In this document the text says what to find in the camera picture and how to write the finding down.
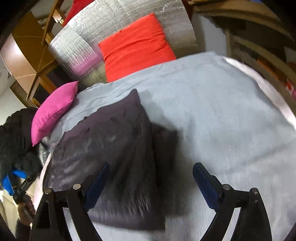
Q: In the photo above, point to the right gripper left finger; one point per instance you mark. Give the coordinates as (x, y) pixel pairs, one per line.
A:
(50, 222)

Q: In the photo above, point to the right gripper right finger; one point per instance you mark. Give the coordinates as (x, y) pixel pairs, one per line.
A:
(252, 222)

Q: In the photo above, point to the dark grey garment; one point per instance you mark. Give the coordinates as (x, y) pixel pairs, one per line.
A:
(140, 154)

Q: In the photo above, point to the black clothes pile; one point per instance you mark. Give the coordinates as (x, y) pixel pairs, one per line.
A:
(17, 150)

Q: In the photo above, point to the person left hand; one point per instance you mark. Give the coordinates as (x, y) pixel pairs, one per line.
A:
(26, 210)

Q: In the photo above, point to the blue jacket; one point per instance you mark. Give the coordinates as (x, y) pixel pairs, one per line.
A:
(7, 181)

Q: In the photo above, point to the pink cushion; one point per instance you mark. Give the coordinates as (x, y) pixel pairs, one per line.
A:
(51, 110)

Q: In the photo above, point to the light grey bed blanket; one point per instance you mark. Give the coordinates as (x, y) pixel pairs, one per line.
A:
(223, 119)

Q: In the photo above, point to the brown wooden cabinet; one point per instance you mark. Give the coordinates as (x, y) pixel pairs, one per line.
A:
(31, 63)

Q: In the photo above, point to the silver foil insulation panel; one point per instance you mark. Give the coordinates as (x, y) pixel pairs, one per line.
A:
(76, 48)

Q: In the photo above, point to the red square cushion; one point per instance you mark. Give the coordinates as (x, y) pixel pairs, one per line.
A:
(140, 45)

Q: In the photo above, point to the red plush blanket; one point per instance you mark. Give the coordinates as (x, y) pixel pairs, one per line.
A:
(76, 7)

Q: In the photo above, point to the wooden shelf unit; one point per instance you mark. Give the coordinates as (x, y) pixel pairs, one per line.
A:
(254, 35)

